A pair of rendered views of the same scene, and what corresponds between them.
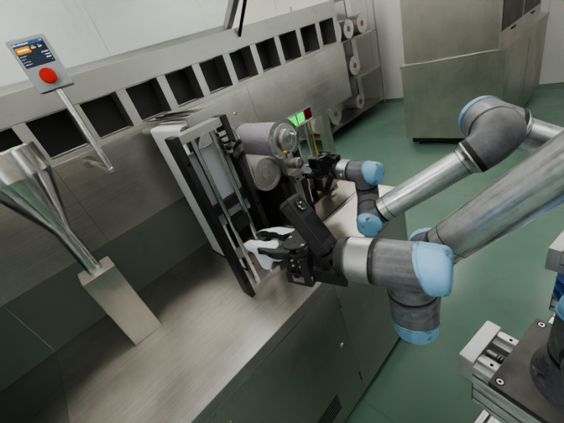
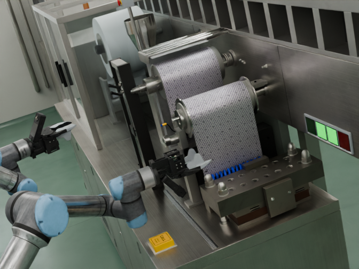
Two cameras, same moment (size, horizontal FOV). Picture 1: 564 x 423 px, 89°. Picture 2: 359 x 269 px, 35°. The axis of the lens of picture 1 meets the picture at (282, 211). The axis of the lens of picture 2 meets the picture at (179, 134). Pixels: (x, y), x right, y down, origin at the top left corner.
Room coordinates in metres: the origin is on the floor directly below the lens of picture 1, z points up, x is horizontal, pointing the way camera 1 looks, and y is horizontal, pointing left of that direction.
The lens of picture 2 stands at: (1.66, -1.91, 1.90)
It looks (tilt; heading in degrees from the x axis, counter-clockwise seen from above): 20 degrees down; 110
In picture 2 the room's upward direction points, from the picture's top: 15 degrees counter-clockwise
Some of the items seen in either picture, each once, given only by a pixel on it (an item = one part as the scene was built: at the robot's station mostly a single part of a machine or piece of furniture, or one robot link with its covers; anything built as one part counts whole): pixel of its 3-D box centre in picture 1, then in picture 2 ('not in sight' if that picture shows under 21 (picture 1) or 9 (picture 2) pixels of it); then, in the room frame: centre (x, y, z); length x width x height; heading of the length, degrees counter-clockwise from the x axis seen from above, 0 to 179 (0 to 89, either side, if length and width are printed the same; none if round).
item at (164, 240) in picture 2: not in sight; (161, 242); (0.95, -0.36, 0.91); 0.07 x 0.07 x 0.02; 34
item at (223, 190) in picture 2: not in sight; (222, 188); (1.18, -0.28, 1.05); 0.04 x 0.04 x 0.04
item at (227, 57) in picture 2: not in sight; (225, 60); (1.15, 0.28, 1.33); 0.07 x 0.07 x 0.07; 34
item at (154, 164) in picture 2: (326, 166); (168, 167); (0.99, -0.21, 1.12); 0.12 x 0.08 x 0.09; 34
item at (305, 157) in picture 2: not in sight; (305, 155); (1.44, -0.10, 1.05); 0.04 x 0.04 x 0.04
